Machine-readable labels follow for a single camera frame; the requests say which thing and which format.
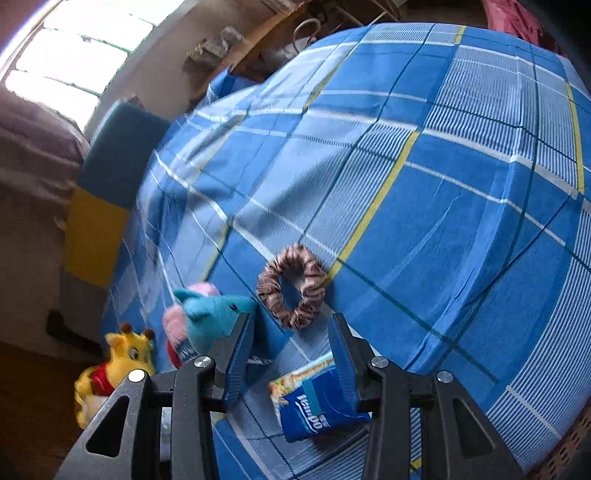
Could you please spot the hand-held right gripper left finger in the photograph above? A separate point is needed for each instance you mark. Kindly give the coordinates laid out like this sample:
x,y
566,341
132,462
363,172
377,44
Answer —
x,y
238,364

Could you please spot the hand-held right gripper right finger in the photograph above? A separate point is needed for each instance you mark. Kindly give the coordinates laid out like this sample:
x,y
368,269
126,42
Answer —
x,y
344,369

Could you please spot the blue tissue packet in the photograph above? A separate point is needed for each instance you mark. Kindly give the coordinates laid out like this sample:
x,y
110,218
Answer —
x,y
314,410

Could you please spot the teal plush toy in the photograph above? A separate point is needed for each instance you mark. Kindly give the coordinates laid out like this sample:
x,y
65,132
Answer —
x,y
212,318

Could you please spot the brown striped scrunchie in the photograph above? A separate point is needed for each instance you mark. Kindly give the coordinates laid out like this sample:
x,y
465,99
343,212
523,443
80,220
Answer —
x,y
277,281

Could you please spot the yellow giraffe plush toy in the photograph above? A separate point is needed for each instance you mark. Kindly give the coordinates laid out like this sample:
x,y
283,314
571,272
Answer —
x,y
117,360

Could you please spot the blue plaid bedsheet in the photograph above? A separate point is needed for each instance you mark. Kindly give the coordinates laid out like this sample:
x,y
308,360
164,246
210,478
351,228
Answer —
x,y
438,207

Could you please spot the grey yellow blue headboard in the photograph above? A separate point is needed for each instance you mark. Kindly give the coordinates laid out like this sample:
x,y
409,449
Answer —
x,y
101,207

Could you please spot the brown woven mat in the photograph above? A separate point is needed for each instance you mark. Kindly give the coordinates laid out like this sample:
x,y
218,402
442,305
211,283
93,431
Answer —
x,y
570,443

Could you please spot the pink curtain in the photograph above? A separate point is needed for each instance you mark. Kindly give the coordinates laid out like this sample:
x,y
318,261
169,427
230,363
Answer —
x,y
32,138

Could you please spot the wooden desk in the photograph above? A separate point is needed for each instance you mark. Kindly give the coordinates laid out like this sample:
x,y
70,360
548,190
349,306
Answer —
x,y
277,32

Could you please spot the window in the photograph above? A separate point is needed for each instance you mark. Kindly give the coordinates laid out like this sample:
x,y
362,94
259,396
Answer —
x,y
78,46

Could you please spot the pink cloth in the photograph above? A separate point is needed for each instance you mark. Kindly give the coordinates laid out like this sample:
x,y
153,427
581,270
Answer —
x,y
512,18

